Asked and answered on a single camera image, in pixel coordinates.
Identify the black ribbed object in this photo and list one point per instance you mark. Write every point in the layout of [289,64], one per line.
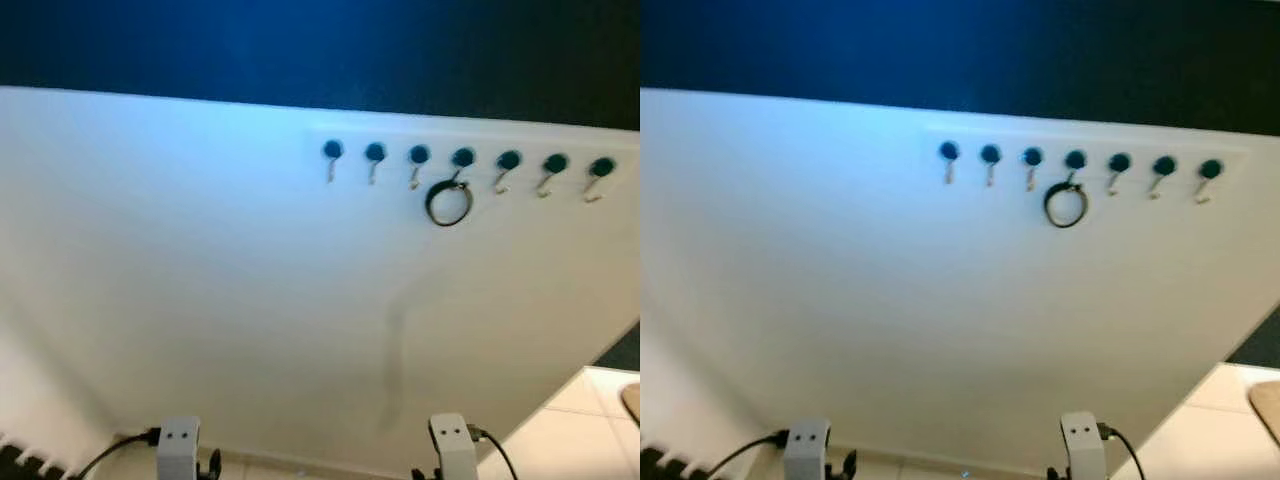
[660,468]
[25,465]

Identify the light wooden table top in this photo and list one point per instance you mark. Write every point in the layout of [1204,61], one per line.
[1266,410]
[632,402]

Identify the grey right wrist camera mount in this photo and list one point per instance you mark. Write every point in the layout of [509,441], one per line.
[455,445]
[1085,445]

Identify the white wall hook rack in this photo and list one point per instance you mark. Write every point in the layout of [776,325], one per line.
[480,140]
[1100,142]

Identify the black floor mat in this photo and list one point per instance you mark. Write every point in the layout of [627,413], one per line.
[625,350]
[1258,345]

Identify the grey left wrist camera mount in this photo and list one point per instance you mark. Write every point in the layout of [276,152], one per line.
[178,445]
[806,448]

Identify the dark knob metal hook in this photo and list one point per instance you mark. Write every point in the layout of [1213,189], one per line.
[990,154]
[1119,162]
[463,157]
[1075,159]
[602,167]
[556,163]
[1033,157]
[375,152]
[509,160]
[1164,165]
[1211,169]
[949,151]
[419,155]
[332,150]

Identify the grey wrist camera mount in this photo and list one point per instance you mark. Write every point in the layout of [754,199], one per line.
[1085,445]
[806,448]
[455,445]
[178,445]

